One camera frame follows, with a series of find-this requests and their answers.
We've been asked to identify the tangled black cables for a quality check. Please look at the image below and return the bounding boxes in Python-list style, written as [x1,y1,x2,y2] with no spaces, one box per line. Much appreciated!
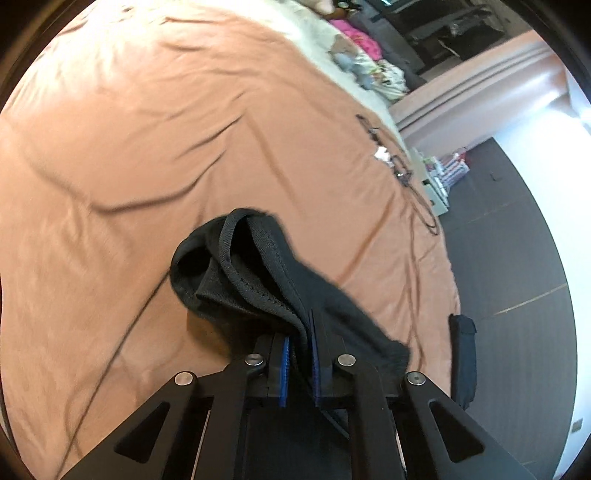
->
[355,113,440,237]

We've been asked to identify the white printed cloth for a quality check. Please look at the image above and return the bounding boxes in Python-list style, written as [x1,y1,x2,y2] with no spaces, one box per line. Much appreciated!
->
[369,58,410,99]

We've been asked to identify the striped gift bag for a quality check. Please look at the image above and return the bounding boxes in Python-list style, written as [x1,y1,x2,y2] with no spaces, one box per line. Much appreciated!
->
[438,147,470,186]

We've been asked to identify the thin black cable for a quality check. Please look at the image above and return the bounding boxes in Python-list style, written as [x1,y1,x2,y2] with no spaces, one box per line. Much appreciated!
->
[0,279,166,476]

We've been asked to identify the folded black pants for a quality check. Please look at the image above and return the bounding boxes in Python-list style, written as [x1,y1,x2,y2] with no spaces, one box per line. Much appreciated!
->
[449,313,478,411]

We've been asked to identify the brown blanket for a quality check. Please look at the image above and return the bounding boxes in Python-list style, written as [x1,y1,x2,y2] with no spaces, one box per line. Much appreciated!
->
[0,0,462,480]

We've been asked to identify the black pants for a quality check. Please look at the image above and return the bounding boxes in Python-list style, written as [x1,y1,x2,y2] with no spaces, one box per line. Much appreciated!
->
[170,209,411,403]
[449,313,478,411]

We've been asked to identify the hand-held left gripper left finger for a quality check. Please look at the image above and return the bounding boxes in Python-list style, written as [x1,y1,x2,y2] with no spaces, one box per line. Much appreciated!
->
[60,333,291,480]

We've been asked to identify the pink curtain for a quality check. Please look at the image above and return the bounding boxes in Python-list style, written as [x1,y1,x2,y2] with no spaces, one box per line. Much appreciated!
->
[397,28,567,136]

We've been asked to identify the pink cloth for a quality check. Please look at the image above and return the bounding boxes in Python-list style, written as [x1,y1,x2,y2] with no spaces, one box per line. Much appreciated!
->
[332,18,385,62]

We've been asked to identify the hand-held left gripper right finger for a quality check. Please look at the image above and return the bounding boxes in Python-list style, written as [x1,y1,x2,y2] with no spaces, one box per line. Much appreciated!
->
[310,310,539,480]

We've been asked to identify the white bedside cabinet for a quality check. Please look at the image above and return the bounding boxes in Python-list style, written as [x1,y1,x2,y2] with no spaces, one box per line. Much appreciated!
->
[413,148,451,217]

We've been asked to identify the dark window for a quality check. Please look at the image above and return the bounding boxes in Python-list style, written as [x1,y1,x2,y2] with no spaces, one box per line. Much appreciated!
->
[369,0,514,71]

